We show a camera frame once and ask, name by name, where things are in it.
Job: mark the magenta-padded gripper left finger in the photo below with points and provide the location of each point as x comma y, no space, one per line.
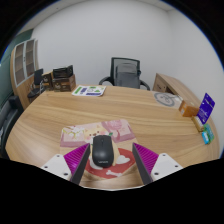
77,157

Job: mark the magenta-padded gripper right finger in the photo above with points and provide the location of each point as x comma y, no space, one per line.
146,158

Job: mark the black computer mouse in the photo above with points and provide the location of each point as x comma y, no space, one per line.
102,151

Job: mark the cartoon dog print mouse pad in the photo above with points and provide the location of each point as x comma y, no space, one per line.
80,133

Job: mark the grey round print sheet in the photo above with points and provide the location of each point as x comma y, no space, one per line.
165,99

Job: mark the small blue box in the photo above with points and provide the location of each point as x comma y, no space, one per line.
205,138

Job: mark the brown wooden box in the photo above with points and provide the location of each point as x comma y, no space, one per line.
188,109

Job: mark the green and white leaflet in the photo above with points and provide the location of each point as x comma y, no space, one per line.
88,90

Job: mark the green packet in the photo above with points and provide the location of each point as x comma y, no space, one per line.
209,132

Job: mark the stack of dark boxes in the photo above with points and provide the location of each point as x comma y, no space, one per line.
63,81

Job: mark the purple retail package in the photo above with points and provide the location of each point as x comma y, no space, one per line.
206,108

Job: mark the black leather armchair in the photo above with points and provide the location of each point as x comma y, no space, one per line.
8,120

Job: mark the wooden side desk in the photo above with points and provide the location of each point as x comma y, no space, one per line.
173,85

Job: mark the small black chair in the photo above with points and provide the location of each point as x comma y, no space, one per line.
37,81

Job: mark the black mesh office chair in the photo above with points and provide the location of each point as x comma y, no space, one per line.
126,75

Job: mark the wooden shelf cabinet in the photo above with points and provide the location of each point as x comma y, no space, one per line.
24,66

